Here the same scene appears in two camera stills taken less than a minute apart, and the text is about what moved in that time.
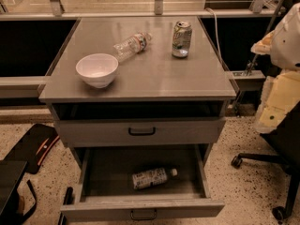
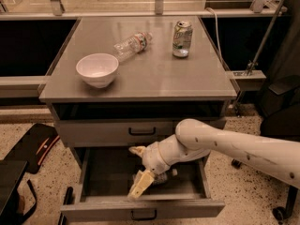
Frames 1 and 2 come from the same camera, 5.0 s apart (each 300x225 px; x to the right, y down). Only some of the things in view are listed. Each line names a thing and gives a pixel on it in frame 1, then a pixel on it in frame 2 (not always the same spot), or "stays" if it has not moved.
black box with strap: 12,206 stays
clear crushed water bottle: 127,49 stays
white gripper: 287,46 to 151,157
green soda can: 182,38 stays
